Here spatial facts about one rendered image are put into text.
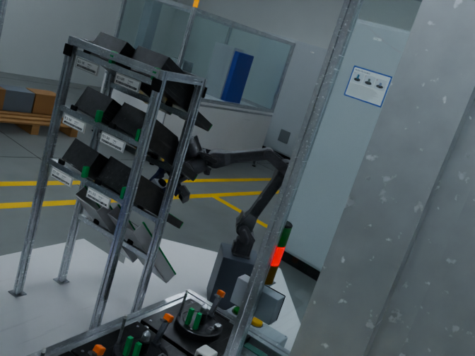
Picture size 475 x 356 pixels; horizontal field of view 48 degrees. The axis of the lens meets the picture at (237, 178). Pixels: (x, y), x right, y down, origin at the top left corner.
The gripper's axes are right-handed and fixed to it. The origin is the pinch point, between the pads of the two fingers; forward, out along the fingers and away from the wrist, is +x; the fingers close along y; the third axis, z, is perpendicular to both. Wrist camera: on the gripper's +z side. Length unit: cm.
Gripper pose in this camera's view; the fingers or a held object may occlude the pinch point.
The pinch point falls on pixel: (159, 184)
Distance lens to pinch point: 181.9
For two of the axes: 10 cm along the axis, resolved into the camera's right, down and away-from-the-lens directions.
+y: 5.5, 7.7, -3.2
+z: 1.5, -4.7, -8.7
